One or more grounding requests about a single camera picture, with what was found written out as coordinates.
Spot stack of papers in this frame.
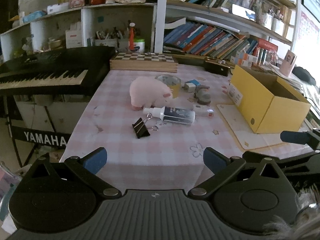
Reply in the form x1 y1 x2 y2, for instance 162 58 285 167
263 62 319 103

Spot yellow tape roll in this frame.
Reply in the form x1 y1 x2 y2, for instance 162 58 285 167
155 74 181 99

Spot dark brown wooden box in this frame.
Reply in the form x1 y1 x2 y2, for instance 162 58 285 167
203 57 232 76

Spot black binder clip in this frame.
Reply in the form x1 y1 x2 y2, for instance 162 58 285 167
132 113 159 139

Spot white desk mat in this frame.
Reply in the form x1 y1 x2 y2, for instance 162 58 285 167
216 103 307 152

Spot white blue spray bottle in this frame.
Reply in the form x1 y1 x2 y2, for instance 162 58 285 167
143 107 195 125

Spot orange blue medicine boxes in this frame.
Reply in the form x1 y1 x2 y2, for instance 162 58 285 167
230 51 258 67

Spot white power adapter plug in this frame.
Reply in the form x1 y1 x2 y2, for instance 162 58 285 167
182 82 196 93

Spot small white staples box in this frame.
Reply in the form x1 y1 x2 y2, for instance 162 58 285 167
193 105 214 118

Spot white green lid jar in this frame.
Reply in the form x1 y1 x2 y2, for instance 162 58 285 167
133 38 145 53

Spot red boxed book set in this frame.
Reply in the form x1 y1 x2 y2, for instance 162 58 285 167
254 38 278 65

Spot white bookshelf unit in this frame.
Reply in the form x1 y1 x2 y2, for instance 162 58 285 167
1 0 296 61

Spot yellow cardboard box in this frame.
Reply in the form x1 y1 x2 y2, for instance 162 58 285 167
228 66 311 134

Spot orange bottle white cap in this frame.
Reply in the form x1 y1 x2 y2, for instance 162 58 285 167
129 22 135 51

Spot wooden chessboard box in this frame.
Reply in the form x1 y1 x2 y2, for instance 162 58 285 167
110 53 178 73

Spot black Yamaha keyboard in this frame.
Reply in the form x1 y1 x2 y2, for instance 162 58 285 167
1 46 116 96

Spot pink plush pig toy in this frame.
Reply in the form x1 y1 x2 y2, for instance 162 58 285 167
129 76 173 111

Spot row of leaning books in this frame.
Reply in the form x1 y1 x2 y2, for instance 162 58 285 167
163 21 258 60

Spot black cushion object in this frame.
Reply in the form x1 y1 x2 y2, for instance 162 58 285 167
292 66 316 86

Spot blue object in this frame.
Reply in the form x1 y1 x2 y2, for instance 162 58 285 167
185 79 200 86

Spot pink checkered tablecloth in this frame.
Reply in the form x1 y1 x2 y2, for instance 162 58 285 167
59 63 315 193

